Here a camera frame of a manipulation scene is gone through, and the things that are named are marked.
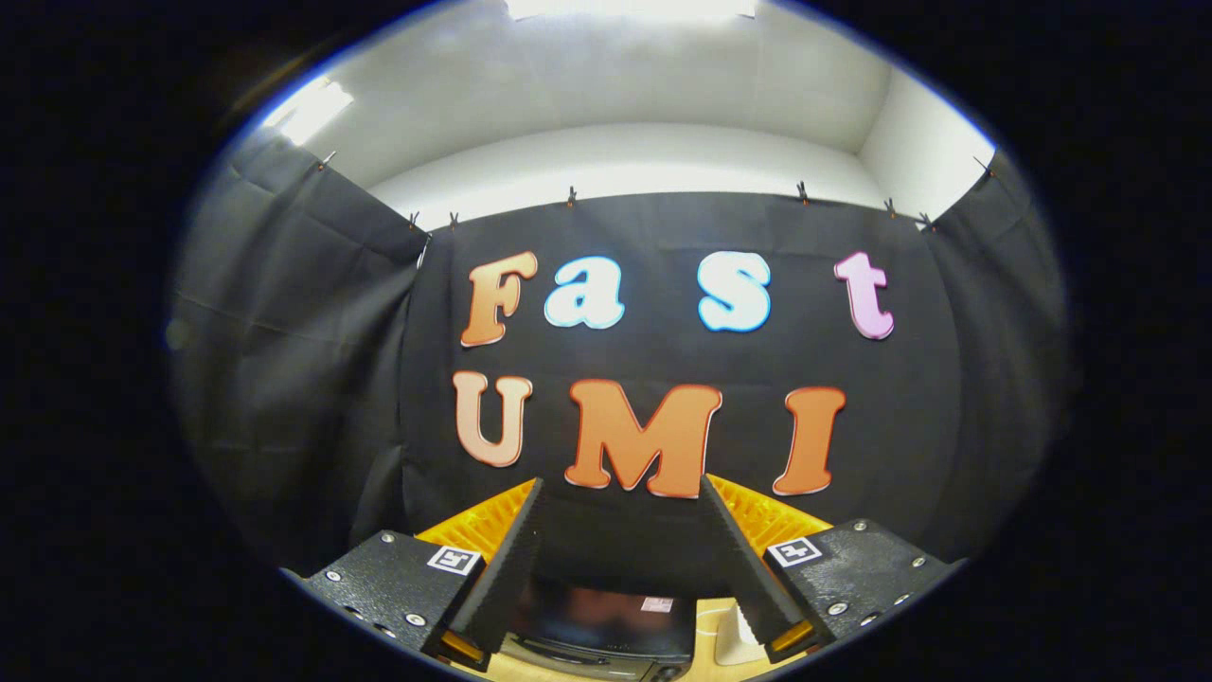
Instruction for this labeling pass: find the black backdrop cloth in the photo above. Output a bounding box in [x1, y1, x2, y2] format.
[166, 123, 1080, 607]

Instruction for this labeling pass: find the rectangular ceiling light panel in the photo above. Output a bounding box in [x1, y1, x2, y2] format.
[264, 80, 354, 146]
[506, 0, 759, 21]

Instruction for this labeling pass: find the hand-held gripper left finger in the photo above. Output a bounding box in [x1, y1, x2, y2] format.
[301, 476, 547, 672]

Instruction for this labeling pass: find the white countertop appliance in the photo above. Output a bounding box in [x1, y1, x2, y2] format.
[713, 604, 770, 666]

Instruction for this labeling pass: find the black toaster oven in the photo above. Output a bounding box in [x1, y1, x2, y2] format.
[500, 576, 699, 682]

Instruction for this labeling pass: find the row of cloth clips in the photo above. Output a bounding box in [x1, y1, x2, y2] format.
[317, 150, 997, 234]

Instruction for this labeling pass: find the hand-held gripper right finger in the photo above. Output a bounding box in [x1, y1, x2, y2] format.
[699, 472, 965, 666]

